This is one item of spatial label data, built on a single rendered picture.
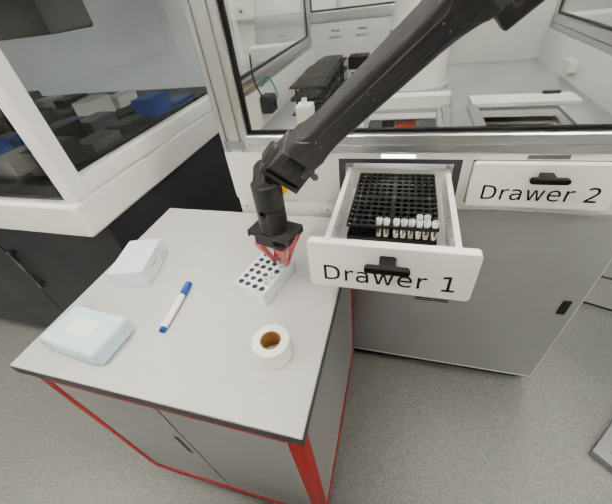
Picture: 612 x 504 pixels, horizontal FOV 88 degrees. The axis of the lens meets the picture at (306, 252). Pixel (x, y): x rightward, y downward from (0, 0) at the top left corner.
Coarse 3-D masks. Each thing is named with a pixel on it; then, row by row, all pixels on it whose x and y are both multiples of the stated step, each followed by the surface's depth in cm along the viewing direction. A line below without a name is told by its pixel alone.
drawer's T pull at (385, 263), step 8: (384, 256) 54; (368, 264) 53; (384, 264) 52; (392, 264) 52; (368, 272) 53; (376, 272) 52; (384, 272) 52; (392, 272) 51; (400, 272) 51; (408, 272) 51
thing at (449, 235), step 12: (348, 168) 84; (360, 168) 83; (372, 168) 82; (384, 168) 81; (396, 168) 81; (408, 168) 80; (420, 168) 79; (432, 168) 79; (444, 168) 78; (348, 180) 79; (444, 180) 77; (348, 192) 80; (444, 192) 75; (336, 204) 71; (348, 204) 81; (444, 204) 73; (336, 216) 67; (348, 216) 77; (444, 216) 72; (456, 216) 63; (336, 228) 68; (348, 228) 73; (444, 228) 70; (456, 228) 60; (444, 240) 67; (456, 240) 57
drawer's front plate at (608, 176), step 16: (480, 176) 73; (496, 176) 72; (512, 176) 71; (528, 176) 70; (560, 176) 68; (576, 176) 68; (592, 176) 67; (608, 176) 66; (480, 192) 75; (496, 192) 74; (512, 192) 73; (576, 192) 70; (592, 192) 69; (608, 192) 68; (560, 208) 73; (576, 208) 72; (592, 208) 71
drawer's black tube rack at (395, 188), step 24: (360, 192) 73; (384, 192) 71; (408, 192) 70; (432, 192) 70; (360, 216) 66; (384, 216) 64; (408, 216) 64; (432, 216) 63; (384, 240) 64; (408, 240) 63
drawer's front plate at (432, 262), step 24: (312, 240) 57; (336, 240) 56; (360, 240) 55; (312, 264) 60; (336, 264) 58; (360, 264) 57; (408, 264) 54; (432, 264) 53; (456, 264) 51; (480, 264) 50; (360, 288) 61; (384, 288) 59; (408, 288) 58; (432, 288) 56; (456, 288) 55
